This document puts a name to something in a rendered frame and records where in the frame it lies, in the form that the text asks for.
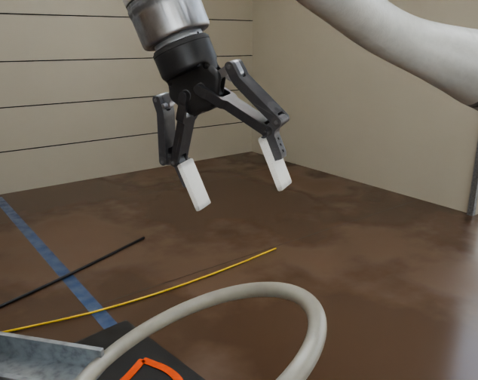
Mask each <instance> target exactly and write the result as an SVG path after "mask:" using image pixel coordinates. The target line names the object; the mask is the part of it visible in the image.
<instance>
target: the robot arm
mask: <svg viewBox="0 0 478 380"><path fill-rule="evenodd" d="M122 1H123V3H124V5H125V7H126V9H127V11H128V15H129V18H130V19H131V20H132V23H133V25H134V28H135V30H136V33H137V35H138V37H139V40H140V42H141V44H142V47H143V49H144V50H145V51H155V52H154V56H153V58H154V61H155V63H156V66H157V67H158V71H159V72H160V75H161V78H162V79H163V80H164V81H166V82H167V84H168V86H169V93H168V92H165V93H161V94H158V95H155V96H153V97H152V101H153V103H154V106H155V110H156V112H157V124H158V154H159V163H160V164H161V165H162V166H164V165H171V166H172V167H174V168H175V170H176V172H177V175H178V177H179V180H180V182H181V183H182V186H183V187H184V188H185V187H186V188H187V190H188V193H189V195H190V197H191V200H192V203H193V204H194V206H195V209H196V211H200V210H202V209H203V208H205V207H206V206H207V205H209V204H210V203H211V202H210V199H209V196H208V194H207V191H206V189H205V187H204V184H203V182H202V180H201V177H200V175H199V172H198V170H197V168H196V166H195V163H194V161H193V158H188V151H189V147H190V143H191V139H192V132H193V128H194V124H195V119H196V118H197V117H198V115H200V114H202V113H205V112H208V111H210V110H212V109H215V108H217V107H218V108H219V109H224V110H225V111H227V112H229V113H230V114H232V115H233V116H234V117H236V118H238V119H239V120H241V121H242V122H243V123H245V124H247V125H248V126H250V127H251V128H253V129H254V130H256V131H257V132H259V133H260V134H262V136H261V137H259V138H258V141H259V144H260V146H261V149H262V152H263V154H264V156H265V160H266V162H267V164H268V167H269V170H270V172H271V175H272V177H273V180H274V183H275V185H276V187H277V190H278V191H283V190H284V189H285V188H286V187H287V186H288V185H289V184H290V183H292V180H291V178H290V175H289V172H288V170H287V168H286V165H285V162H284V160H283V158H284V157H286V149H285V147H284V144H283V141H282V139H281V136H280V128H281V127H282V126H283V125H284V124H285V123H287V122H288V121H289V119H290V117H289V115H288V114H287V113H286V112H285V111H284V110H283V109H282V108H281V107H280V106H279V105H278V104H277V103H276V102H275V101H274V99H273V98H272V97H271V96H270V95H269V94H268V93H267V92H266V91H265V90H264V89H263V88H262V87H261V86H260V85H259V84H258V83H257V82H256V81H255V80H254V79H253V78H252V77H251V76H250V75H249V73H248V71H247V69H246V67H245V65H244V63H243V61H242V60H240V59H236V60H232V61H229V62H227V63H226V64H225V66H224V67H222V68H220V66H219V65H218V63H217V55H216V52H215V50H214V48H213V45H212V42H211V40H210V37H209V35H208V34H207V33H205V32H203V31H204V30H205V29H206V28H208V26H209V25H210V21H209V19H208V17H207V14H206V11H205V9H204V6H203V4H202V1H201V0H122ZM296 1H297V2H298V3H299V4H301V5H303V6H304V7H305V8H307V9H308V10H309V11H311V12H312V13H314V14H315V15H317V16H318V17H319V18H320V19H322V20H323V21H325V22H326V23H328V24H329V25H331V26H332V27H333V28H334V29H336V30H338V31H339V32H340V33H341V34H343V35H344V36H346V37H347V38H349V39H350V40H352V41H353V42H354V43H356V44H358V45H359V46H361V47H362V48H364V49H365V50H367V51H369V52H370V53H372V54H375V55H376V56H377V57H380V58H382V59H383V60H386V61H387V62H389V63H391V64H393V65H395V66H397V67H399V68H401V69H403V70H405V71H407V72H409V73H411V74H412V75H414V76H416V77H418V78H420V79H421V80H423V81H426V82H427V83H428V84H431V85H433V86H434V87H436V88H438V89H439V90H441V91H442V92H444V93H446V94H448V95H449V96H451V97H452V98H454V99H455V100H457V101H459V102H460V103H462V104H465V105H466V106H469V107H471V108H473V109H475V110H477V111H478V29H470V28H465V27H460V26H453V25H448V24H444V23H437V22H434V21H430V20H426V19H422V18H420V17H417V16H414V15H412V14H409V13H407V12H405V11H403V10H402V9H400V8H398V7H397V6H395V5H393V4H392V3H390V2H389V1H388V0H296ZM226 79H227V80H229V81H232V83H233V84H234V86H235V87H236V88H237V89H238V90H239V91H240V92H241V93H242V94H243V95H244V96H245V97H246V98H247V99H248V100H249V101H250V102H251V103H252V104H253V105H254V106H255V107H256V108H257V109H258V110H259V111H258V110H256V109H254V108H253V107H252V106H250V105H248V104H247V103H245V102H244V101H243V100H241V99H239V98H238V97H237V95H236V94H235V93H233V92H232V91H230V90H229V89H227V88H226V87H225V80H226ZM175 104H177V105H178V108H177V113H176V120H177V124H176V129H175V112H174V107H173V106H174V105H175Z"/></svg>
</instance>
